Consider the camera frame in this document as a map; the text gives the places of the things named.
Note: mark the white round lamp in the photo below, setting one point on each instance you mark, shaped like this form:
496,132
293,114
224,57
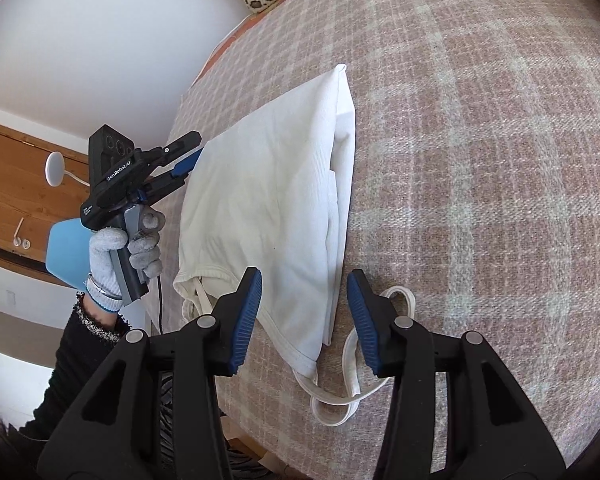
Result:
55,170

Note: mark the person's striped pants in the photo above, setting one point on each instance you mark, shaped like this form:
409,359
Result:
169,420

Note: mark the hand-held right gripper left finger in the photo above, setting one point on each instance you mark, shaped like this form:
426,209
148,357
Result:
245,320

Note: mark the person's left forearm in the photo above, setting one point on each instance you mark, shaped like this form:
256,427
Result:
75,360

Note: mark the white camisole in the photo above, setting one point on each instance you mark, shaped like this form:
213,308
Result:
265,200

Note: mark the wooden wall panel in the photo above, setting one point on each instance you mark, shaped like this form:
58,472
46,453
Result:
10,185

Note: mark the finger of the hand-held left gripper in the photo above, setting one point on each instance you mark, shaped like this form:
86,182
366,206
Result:
182,169
177,144

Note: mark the light blue chair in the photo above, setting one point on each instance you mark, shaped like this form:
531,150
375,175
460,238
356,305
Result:
67,255

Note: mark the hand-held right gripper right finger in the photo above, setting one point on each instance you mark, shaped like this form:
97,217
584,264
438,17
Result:
365,325

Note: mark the person's left hand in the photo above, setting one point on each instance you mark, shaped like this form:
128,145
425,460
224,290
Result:
102,265

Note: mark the pink plaid blanket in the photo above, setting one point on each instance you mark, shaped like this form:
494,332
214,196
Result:
480,160

